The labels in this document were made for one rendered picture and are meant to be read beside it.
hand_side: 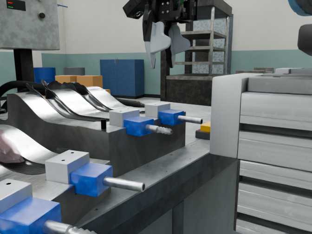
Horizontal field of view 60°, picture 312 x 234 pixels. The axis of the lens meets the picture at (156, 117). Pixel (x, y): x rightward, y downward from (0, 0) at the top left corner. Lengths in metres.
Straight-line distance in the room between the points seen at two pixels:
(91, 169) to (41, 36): 1.09
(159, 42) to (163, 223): 0.40
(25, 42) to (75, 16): 8.33
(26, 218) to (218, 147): 0.21
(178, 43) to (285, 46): 6.41
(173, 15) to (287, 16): 6.54
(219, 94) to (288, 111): 0.07
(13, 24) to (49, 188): 1.06
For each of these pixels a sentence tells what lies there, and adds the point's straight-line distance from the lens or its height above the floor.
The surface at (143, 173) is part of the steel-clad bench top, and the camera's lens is 0.53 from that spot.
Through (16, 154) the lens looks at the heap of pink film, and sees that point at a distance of 0.48.
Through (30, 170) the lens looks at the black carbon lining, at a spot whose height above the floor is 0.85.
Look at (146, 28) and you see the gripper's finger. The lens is 0.57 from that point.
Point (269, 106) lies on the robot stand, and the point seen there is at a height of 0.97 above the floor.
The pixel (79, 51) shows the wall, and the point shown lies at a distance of 9.53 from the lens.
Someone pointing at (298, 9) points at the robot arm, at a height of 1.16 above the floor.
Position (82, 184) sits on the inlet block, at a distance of 0.37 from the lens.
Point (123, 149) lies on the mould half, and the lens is 0.51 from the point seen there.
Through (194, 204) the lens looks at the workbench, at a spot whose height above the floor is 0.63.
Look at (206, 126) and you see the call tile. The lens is 0.76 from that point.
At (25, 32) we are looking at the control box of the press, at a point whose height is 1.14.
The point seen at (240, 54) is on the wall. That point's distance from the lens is 7.10.
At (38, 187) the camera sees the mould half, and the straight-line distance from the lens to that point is 0.38.
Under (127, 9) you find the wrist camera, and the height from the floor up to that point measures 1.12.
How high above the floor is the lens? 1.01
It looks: 11 degrees down
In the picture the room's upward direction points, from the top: straight up
